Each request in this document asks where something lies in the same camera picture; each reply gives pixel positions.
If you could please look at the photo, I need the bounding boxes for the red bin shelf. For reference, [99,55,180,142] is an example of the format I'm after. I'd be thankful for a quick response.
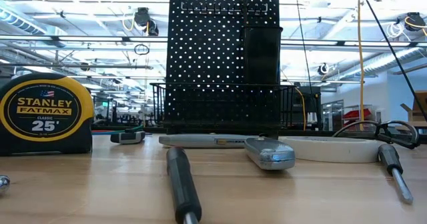
[342,107,373,121]

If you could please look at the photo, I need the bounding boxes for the white masking tape roll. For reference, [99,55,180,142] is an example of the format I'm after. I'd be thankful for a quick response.
[278,135,384,164]

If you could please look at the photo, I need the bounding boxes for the yellow black Stanley tape measure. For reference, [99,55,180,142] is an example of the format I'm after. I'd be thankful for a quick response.
[0,72,95,157]

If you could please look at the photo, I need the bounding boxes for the black plastic cup bin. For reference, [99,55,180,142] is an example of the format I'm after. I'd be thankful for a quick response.
[242,25,284,85]

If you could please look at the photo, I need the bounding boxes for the thick black slanted cable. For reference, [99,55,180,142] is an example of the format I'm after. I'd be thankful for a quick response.
[358,0,427,123]

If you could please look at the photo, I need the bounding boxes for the thick yellow hanging cable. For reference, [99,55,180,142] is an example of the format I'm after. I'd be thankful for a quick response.
[356,0,366,131]

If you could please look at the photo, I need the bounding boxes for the silver hook rail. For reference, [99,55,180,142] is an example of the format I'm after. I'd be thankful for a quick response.
[181,2,269,15]

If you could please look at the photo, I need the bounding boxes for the thin yellow cable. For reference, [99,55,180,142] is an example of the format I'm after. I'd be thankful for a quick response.
[282,69,306,131]

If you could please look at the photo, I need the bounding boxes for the black ceiling cable reel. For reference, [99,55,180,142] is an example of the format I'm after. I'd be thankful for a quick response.
[135,6,151,27]
[405,12,427,31]
[146,19,160,37]
[316,63,331,77]

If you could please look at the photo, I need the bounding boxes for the brown cardboard box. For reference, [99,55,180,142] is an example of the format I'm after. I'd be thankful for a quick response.
[400,90,427,122]

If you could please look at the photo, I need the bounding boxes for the black standing desk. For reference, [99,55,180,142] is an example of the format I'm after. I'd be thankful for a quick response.
[293,85,323,131]

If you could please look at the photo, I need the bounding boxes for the black metal pegboard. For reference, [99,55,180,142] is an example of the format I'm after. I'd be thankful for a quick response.
[165,0,280,137]

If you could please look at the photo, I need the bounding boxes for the grey utility knife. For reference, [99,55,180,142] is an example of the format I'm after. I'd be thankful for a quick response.
[109,130,146,145]
[158,133,260,149]
[243,136,296,171]

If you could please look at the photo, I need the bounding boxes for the black wire basket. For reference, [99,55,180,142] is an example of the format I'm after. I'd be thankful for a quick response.
[149,82,298,135]

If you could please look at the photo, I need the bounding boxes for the silver metal pen tool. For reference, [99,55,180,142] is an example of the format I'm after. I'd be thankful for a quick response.
[0,175,11,195]

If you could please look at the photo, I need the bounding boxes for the black screwdriver red cap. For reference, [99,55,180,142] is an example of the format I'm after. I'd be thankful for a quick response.
[165,146,203,224]
[241,0,250,28]
[378,143,414,205]

